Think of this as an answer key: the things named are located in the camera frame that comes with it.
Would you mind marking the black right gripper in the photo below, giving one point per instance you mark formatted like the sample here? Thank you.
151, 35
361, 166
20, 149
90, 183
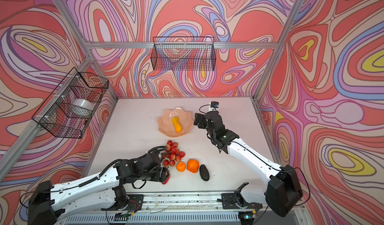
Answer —
203, 118

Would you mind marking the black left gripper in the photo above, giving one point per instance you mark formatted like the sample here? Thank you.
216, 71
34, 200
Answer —
159, 170

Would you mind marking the small orange tangerine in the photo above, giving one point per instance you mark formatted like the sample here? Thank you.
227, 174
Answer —
181, 166

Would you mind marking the yellow fake squash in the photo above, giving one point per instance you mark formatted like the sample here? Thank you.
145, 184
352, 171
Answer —
176, 123

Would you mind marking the large fake orange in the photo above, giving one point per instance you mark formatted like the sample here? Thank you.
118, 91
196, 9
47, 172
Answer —
193, 165

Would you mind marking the dark fake avocado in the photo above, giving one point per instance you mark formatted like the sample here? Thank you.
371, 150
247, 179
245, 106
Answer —
204, 173

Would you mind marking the red fake strawberry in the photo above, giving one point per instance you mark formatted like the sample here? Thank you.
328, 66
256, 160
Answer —
168, 175

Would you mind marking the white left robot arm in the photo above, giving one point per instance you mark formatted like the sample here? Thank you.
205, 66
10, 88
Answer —
102, 191

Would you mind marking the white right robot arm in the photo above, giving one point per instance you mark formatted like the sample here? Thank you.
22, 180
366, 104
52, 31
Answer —
282, 189

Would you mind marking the peach scalloped fruit bowl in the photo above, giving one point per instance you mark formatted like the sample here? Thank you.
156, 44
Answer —
166, 127

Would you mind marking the red strawberry bunch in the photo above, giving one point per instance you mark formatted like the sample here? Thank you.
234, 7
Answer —
172, 155

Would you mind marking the white tape roll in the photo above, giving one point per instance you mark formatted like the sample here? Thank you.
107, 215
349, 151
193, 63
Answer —
81, 108

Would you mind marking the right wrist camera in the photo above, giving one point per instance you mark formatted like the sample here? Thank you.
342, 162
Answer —
214, 105

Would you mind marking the metal base rail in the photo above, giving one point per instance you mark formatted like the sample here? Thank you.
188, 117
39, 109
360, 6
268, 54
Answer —
222, 207

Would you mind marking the black wire basket back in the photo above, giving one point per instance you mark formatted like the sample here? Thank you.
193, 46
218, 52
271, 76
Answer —
183, 58

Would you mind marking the black wire basket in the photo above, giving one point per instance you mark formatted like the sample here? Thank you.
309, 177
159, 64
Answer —
56, 117
183, 58

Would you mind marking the black wire basket left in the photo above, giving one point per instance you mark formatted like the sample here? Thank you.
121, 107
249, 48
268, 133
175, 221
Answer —
56, 117

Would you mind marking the aluminium horizontal frame bar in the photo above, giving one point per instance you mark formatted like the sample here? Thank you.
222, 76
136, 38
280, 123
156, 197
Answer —
217, 45

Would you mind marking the aluminium right frame post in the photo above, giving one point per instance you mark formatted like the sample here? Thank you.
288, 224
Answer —
291, 18

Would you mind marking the aluminium corner frame post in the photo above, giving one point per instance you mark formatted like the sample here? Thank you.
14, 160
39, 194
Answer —
82, 42

